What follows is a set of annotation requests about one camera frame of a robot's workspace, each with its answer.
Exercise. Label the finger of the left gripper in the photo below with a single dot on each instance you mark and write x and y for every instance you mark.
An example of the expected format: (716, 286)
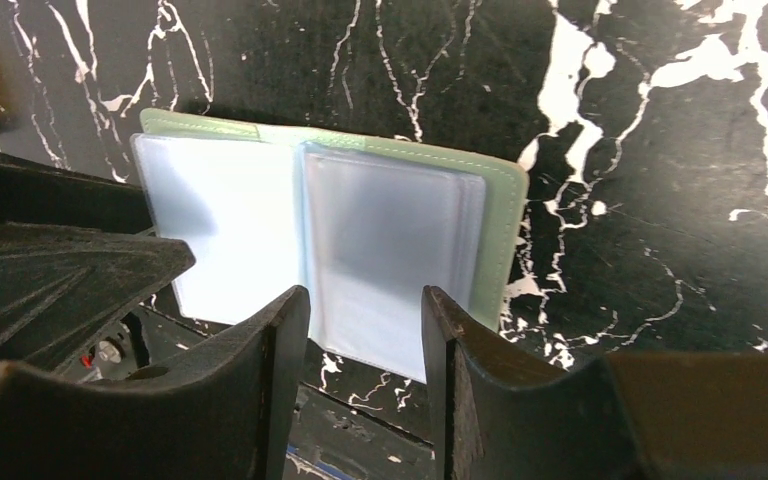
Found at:
(34, 193)
(61, 286)

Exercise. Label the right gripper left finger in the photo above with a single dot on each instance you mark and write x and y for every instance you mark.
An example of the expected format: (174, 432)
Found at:
(221, 409)

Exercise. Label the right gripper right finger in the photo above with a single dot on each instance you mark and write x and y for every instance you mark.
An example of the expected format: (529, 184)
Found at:
(498, 412)

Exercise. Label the green card holder wallet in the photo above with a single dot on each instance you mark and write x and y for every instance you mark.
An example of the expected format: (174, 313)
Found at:
(363, 222)

